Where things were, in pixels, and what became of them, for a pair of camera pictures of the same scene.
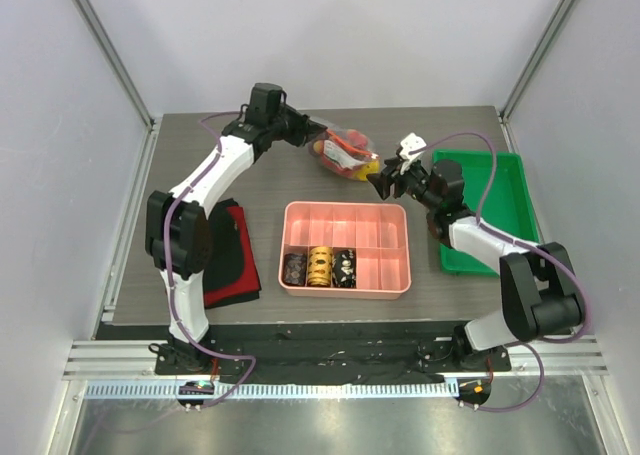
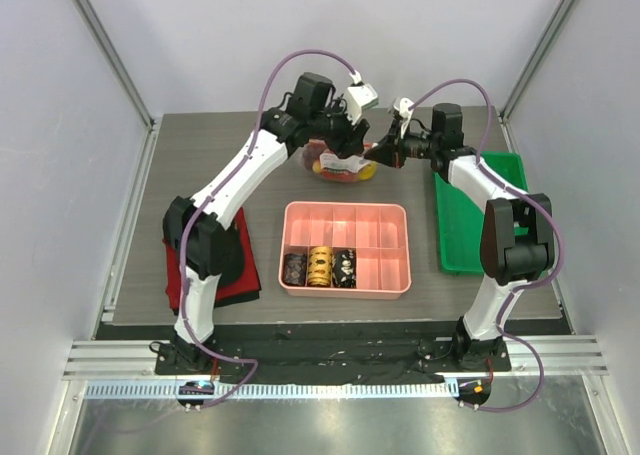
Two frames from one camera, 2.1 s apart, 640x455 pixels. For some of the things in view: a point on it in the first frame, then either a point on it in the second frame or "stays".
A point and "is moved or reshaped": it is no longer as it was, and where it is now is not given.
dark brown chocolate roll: [295, 269] stays
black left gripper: [305, 128] -> [351, 140]
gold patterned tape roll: [320, 266] stays
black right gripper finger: [392, 165] -> [387, 149]
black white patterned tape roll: [344, 268] stays
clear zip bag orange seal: [350, 153] is moved or reshaped
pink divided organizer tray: [380, 232] stays
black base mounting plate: [328, 356] stays
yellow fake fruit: [369, 167] stays
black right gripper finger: [381, 183] -> [394, 160]
